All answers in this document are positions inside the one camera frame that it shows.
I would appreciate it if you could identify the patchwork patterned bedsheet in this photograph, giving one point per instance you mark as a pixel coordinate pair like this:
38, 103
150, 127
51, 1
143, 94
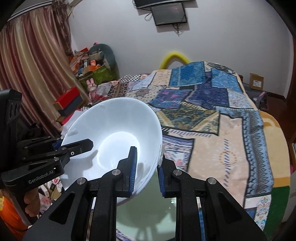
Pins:
210, 127

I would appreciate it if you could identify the white bowl black dots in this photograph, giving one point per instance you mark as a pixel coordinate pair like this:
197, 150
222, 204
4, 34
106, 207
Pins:
114, 126

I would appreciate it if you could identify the light green plate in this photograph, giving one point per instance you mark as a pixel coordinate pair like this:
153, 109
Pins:
148, 216

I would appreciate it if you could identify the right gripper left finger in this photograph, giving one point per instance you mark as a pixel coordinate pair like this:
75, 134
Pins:
87, 209

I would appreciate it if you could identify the wall mounted monitor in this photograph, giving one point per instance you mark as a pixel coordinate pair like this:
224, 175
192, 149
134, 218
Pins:
164, 12

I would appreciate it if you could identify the person's left hand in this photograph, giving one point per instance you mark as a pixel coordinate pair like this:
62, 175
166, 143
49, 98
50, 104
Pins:
32, 201

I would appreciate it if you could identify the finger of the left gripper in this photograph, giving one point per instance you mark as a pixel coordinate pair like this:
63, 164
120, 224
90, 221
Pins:
64, 151
39, 145

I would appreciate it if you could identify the grey green stuffed cushion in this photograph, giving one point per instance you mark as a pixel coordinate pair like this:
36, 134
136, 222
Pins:
102, 52

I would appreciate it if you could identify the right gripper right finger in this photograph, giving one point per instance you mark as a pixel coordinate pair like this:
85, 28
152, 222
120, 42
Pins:
205, 210

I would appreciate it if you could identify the cream yellow green blanket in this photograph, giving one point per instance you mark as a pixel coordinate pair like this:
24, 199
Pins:
268, 209

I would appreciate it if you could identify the white folded cloth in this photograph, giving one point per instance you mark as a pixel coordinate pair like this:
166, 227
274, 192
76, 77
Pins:
70, 121

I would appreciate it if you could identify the pink striped curtain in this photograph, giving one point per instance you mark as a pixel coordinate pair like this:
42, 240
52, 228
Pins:
35, 60

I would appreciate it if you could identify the pink bunny toy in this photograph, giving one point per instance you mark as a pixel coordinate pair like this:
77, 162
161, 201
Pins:
91, 87

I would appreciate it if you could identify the red box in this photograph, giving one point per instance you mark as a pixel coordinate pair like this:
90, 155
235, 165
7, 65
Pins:
66, 98

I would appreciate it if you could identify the green box with clutter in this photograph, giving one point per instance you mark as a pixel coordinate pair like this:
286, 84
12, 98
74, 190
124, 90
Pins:
84, 69

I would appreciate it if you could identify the cardboard box on floor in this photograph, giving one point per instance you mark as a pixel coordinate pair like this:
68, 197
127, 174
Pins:
256, 82

